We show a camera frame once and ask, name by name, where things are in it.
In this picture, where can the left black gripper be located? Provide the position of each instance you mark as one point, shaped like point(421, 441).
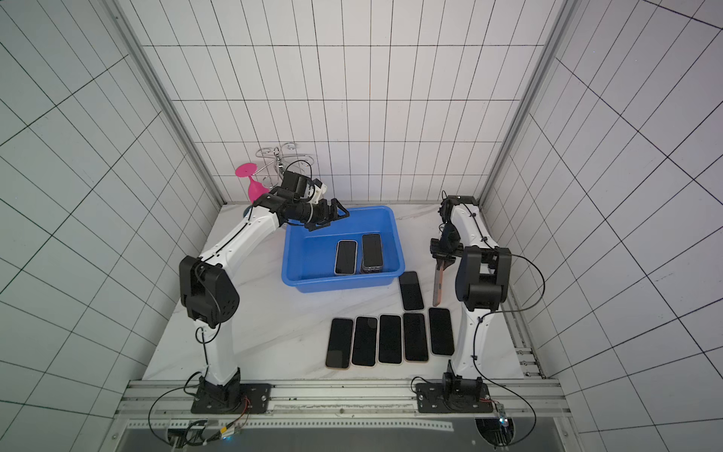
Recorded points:
point(325, 217)

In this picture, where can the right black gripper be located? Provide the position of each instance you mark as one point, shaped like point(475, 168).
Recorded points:
point(444, 248)

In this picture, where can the black phone stack under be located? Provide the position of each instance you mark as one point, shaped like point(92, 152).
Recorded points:
point(438, 289)

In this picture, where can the black phone removed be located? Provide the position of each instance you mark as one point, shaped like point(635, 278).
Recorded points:
point(364, 347)
point(340, 343)
point(346, 258)
point(390, 348)
point(415, 337)

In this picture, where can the black phone stack top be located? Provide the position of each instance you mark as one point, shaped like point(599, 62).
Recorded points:
point(411, 293)

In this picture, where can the black phone stack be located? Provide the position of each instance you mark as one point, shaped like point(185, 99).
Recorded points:
point(411, 293)
point(372, 254)

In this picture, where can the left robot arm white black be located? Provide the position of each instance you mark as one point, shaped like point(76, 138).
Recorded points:
point(210, 297)

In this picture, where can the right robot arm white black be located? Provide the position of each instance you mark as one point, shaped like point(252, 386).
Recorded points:
point(481, 286)

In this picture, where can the blue plastic storage box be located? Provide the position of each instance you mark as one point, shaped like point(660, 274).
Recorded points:
point(309, 257)

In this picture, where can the pink wine glass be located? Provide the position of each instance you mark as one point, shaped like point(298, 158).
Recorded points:
point(256, 189)

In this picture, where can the right electronics board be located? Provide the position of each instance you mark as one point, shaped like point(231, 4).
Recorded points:
point(501, 431)

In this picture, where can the electronics board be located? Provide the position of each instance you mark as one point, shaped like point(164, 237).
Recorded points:
point(198, 434)
point(501, 431)

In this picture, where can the left electronics board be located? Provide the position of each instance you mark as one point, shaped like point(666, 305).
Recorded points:
point(198, 434)

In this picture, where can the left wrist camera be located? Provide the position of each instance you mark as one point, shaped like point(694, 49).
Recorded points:
point(299, 187)

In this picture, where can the silver wire glass rack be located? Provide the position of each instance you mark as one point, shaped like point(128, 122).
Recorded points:
point(278, 159)

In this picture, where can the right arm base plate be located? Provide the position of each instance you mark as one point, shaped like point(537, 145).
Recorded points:
point(473, 398)

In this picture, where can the aluminium mounting rail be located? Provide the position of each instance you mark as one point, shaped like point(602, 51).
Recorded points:
point(163, 404)

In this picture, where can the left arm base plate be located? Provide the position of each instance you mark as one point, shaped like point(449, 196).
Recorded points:
point(234, 399)

